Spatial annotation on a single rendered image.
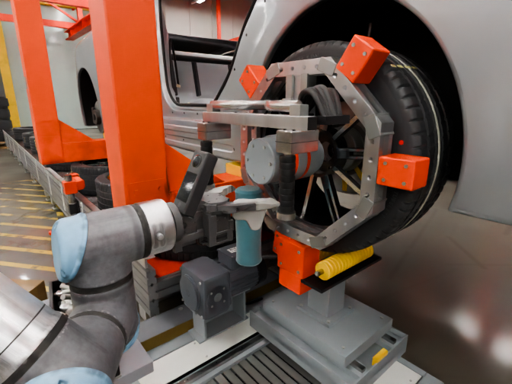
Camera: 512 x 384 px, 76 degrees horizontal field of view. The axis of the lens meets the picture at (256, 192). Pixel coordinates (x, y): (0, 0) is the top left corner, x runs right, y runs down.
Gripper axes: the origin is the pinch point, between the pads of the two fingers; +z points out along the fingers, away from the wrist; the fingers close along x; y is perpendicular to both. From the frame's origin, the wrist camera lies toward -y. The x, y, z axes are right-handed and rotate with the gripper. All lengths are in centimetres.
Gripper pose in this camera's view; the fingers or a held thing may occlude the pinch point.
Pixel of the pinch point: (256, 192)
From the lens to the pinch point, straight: 68.2
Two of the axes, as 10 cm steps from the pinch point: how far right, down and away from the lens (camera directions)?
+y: 0.0, 9.6, 2.7
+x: 6.4, 2.1, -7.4
